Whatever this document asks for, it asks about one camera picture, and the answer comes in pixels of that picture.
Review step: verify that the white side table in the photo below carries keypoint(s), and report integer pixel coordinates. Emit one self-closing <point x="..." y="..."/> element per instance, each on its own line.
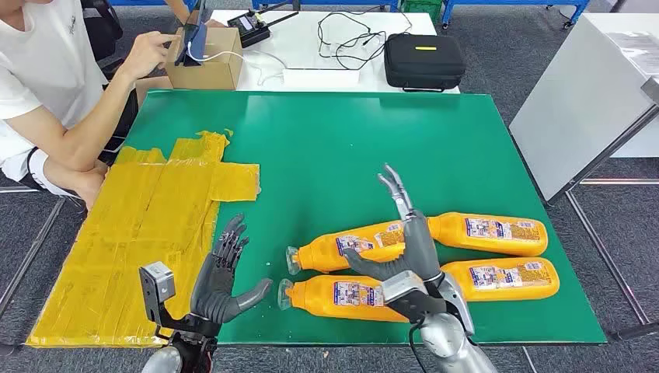
<point x="576" y="103"/>

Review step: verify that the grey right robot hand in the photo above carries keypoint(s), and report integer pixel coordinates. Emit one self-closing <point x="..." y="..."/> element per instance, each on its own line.
<point x="419" y="247"/>

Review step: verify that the person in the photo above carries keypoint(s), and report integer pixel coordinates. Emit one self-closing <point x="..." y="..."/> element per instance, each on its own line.
<point x="46" y="67"/>

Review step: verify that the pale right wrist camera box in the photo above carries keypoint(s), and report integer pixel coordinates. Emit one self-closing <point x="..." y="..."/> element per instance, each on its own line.
<point x="404" y="288"/>

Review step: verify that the blue metal rack frame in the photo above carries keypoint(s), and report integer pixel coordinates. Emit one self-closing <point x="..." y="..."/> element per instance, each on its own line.
<point x="144" y="2"/>
<point x="515" y="2"/>
<point x="360" y="6"/>

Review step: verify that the black radio with antennas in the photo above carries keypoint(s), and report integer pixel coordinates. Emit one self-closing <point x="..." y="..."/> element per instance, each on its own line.
<point x="247" y="26"/>

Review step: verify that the person's hand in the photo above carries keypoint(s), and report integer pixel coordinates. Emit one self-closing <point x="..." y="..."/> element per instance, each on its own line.
<point x="144" y="54"/>

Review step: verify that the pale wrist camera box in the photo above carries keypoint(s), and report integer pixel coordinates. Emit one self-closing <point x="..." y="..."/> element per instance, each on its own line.
<point x="157" y="283"/>
<point x="404" y="288"/>

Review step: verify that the black office chair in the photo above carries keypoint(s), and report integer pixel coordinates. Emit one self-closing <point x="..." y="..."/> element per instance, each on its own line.
<point x="103" y="26"/>

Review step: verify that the black carrying case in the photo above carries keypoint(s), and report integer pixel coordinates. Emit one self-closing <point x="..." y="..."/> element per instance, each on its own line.
<point x="422" y="62"/>

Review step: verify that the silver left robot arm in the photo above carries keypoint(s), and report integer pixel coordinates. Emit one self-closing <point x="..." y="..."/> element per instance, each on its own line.
<point x="162" y="363"/>

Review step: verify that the grey metal table leg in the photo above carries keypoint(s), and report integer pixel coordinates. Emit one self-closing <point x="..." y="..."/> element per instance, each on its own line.
<point x="607" y="259"/>
<point x="36" y="247"/>

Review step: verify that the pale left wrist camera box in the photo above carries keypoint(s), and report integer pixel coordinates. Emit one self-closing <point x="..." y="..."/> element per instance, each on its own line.
<point x="157" y="283"/>

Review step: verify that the green plastic crate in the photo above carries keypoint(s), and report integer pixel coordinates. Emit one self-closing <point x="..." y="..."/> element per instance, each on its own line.
<point x="422" y="8"/>

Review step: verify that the orange detergent bottle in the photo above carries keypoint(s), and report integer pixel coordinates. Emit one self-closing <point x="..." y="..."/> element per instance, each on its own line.
<point x="448" y="231"/>
<point x="314" y="298"/>
<point x="319" y="252"/>
<point x="515" y="293"/>

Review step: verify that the tablet in blue case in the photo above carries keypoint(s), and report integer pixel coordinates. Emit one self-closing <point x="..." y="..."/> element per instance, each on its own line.
<point x="198" y="38"/>

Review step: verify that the white power strip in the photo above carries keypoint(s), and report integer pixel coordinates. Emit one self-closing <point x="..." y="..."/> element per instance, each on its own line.
<point x="319" y="78"/>

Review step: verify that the brown cardboard box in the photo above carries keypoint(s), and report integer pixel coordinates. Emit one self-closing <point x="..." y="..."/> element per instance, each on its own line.
<point x="216" y="72"/>

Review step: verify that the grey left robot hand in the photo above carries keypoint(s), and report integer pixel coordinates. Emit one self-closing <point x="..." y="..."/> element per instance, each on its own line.
<point x="211" y="293"/>

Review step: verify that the clear sheet of paper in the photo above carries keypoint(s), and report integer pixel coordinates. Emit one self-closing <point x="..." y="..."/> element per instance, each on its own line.
<point x="638" y="49"/>

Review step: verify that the yellow taped cardboard mat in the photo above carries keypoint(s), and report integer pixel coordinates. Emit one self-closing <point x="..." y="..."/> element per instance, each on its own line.
<point x="129" y="231"/>

